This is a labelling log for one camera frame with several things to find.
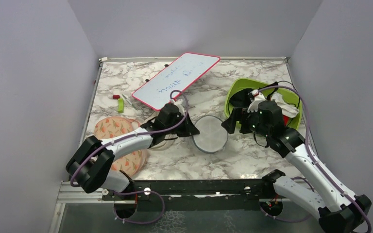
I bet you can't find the grey marker pen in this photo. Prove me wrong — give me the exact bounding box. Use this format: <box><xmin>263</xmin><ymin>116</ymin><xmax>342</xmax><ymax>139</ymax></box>
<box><xmin>122</xmin><ymin>94</ymin><xmax>137</xmax><ymax>110</ymax></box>

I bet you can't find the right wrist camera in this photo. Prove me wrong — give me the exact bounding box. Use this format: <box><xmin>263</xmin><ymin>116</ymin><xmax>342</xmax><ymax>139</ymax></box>
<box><xmin>247</xmin><ymin>90</ymin><xmax>267</xmax><ymax>113</ymax></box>

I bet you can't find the white cloth garment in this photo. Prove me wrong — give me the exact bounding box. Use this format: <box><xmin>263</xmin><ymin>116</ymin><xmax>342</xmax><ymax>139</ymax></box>
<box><xmin>271</xmin><ymin>92</ymin><xmax>300</xmax><ymax>118</ymax></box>

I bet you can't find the green plastic basin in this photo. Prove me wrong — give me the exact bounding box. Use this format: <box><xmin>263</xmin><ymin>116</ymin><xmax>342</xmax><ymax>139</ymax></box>
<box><xmin>224</xmin><ymin>78</ymin><xmax>303</xmax><ymax>130</ymax></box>

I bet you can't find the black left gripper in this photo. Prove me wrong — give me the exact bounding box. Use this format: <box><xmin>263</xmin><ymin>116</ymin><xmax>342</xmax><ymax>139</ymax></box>
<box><xmin>165</xmin><ymin>113</ymin><xmax>200</xmax><ymax>138</ymax></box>

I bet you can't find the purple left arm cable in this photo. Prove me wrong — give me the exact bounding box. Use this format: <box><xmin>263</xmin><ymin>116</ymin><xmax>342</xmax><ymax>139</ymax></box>
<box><xmin>70</xmin><ymin>89</ymin><xmax>190</xmax><ymax>225</ymax></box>

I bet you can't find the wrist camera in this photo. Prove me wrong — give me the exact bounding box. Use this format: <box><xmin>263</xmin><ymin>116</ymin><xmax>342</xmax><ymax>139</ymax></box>
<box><xmin>170</xmin><ymin>99</ymin><xmax>185</xmax><ymax>116</ymax></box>
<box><xmin>247</xmin><ymin>90</ymin><xmax>267</xmax><ymax>113</ymax></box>

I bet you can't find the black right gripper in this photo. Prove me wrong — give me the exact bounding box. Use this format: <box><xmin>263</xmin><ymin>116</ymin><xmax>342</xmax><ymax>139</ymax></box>
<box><xmin>221</xmin><ymin>106</ymin><xmax>271</xmax><ymax>138</ymax></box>

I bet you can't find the floral pink laundry bag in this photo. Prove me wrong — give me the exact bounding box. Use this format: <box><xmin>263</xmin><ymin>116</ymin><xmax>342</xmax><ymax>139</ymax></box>
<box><xmin>94</xmin><ymin>116</ymin><xmax>149</xmax><ymax>177</ymax></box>

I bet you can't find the red framed whiteboard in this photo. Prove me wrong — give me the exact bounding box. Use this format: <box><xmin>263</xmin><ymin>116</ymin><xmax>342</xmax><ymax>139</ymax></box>
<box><xmin>132</xmin><ymin>52</ymin><xmax>220</xmax><ymax>111</ymax></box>

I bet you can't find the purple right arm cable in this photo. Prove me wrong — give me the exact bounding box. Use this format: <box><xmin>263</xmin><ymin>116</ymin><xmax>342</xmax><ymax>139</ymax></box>
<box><xmin>257</xmin><ymin>85</ymin><xmax>373</xmax><ymax>233</ymax></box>

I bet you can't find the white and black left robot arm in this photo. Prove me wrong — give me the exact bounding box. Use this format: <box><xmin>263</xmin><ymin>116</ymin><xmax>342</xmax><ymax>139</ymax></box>
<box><xmin>66</xmin><ymin>103</ymin><xmax>200</xmax><ymax>200</ymax></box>

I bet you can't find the cream mesh laundry bag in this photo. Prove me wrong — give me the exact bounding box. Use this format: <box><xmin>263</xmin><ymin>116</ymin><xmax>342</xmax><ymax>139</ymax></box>
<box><xmin>149</xmin><ymin>134</ymin><xmax>177</xmax><ymax>151</ymax></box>

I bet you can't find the bright red garment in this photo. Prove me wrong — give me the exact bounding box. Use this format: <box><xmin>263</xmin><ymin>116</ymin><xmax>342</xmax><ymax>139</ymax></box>
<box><xmin>283</xmin><ymin>115</ymin><xmax>293</xmax><ymax>127</ymax></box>

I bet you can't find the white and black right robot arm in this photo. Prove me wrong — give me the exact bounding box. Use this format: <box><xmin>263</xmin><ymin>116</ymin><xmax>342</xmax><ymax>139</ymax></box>
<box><xmin>221</xmin><ymin>100</ymin><xmax>372</xmax><ymax>233</ymax></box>

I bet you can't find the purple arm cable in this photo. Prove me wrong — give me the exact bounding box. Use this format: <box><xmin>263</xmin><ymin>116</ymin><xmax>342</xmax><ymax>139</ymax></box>
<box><xmin>257</xmin><ymin>85</ymin><xmax>373</xmax><ymax>233</ymax></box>
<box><xmin>70</xmin><ymin>89</ymin><xmax>190</xmax><ymax>225</ymax></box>

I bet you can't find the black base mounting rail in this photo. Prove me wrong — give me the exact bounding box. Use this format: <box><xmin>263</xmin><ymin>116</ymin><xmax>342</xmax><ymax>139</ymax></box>
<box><xmin>102</xmin><ymin>179</ymin><xmax>285</xmax><ymax>215</ymax></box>

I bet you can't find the white mesh laundry bag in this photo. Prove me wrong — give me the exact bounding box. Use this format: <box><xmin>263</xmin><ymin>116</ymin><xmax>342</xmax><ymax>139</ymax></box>
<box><xmin>192</xmin><ymin>115</ymin><xmax>228</xmax><ymax>154</ymax></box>

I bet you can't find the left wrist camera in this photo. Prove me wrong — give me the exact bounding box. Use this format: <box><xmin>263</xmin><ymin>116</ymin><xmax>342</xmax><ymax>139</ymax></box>
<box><xmin>170</xmin><ymin>99</ymin><xmax>185</xmax><ymax>116</ymax></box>

